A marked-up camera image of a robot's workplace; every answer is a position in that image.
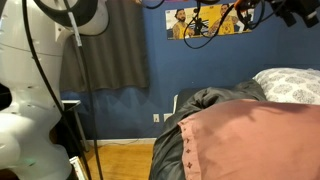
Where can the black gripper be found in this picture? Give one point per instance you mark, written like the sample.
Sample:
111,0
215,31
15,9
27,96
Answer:
300,6

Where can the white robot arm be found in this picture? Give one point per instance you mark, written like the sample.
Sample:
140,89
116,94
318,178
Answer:
26,100

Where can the white grey patterned pillow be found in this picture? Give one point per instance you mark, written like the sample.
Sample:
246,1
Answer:
293,85

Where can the basketball players poster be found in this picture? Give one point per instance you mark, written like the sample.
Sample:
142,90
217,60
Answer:
180,26

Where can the grey blanket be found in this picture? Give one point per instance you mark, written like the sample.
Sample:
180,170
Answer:
173,146

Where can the grey curtain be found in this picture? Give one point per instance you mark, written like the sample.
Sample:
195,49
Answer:
116,50

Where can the black side table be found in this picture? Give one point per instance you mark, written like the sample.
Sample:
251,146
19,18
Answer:
75,106

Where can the white framed board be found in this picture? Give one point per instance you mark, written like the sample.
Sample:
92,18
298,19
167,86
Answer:
79,168

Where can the white wall outlet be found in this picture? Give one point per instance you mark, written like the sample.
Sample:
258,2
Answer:
156,118
167,117

